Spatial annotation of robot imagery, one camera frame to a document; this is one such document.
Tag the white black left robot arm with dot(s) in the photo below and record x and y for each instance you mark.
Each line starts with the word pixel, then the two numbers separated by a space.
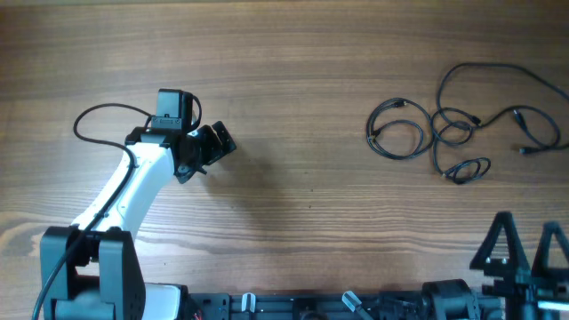
pixel 90 269

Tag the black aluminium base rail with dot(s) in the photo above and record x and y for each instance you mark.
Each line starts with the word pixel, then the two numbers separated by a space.
pixel 383 305

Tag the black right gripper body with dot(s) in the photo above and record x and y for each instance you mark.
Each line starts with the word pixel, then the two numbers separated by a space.
pixel 524 294

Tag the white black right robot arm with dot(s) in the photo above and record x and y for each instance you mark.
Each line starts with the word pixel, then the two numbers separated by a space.
pixel 442 292

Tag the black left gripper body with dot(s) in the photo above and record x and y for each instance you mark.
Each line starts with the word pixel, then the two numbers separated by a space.
pixel 204 149

